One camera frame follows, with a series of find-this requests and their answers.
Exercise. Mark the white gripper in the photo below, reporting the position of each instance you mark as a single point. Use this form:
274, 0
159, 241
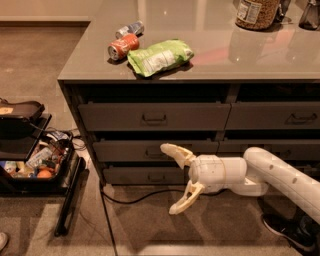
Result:
208, 173

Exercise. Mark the grey drawer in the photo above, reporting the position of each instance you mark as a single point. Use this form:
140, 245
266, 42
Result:
287, 149
146, 150
311, 170
145, 176
154, 116
274, 116

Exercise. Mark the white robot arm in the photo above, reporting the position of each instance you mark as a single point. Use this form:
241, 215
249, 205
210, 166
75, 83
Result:
249, 175

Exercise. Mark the grey drawer cabinet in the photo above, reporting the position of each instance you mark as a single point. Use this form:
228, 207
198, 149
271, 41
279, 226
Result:
230, 65

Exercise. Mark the green chip bag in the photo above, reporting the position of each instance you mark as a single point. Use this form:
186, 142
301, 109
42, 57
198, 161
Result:
160, 57

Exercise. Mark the black sneaker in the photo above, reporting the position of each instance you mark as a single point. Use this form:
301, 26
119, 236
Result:
292, 231

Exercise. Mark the black bin with groceries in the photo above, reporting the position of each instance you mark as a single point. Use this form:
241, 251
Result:
54, 152

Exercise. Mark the orange soda can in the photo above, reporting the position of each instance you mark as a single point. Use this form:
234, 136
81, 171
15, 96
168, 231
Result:
119, 48

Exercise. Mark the orange fruit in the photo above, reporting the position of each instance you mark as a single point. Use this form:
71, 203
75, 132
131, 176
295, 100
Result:
44, 174

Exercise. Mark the clear jar of nuts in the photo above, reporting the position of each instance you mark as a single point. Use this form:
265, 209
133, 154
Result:
256, 14

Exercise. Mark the brown leather bag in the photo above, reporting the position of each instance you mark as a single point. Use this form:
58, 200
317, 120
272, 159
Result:
27, 111

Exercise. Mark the white shoe tip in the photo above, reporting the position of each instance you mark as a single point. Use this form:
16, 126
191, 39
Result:
3, 240

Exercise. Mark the dark glass object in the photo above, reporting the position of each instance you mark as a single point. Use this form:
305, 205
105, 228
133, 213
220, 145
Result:
310, 19

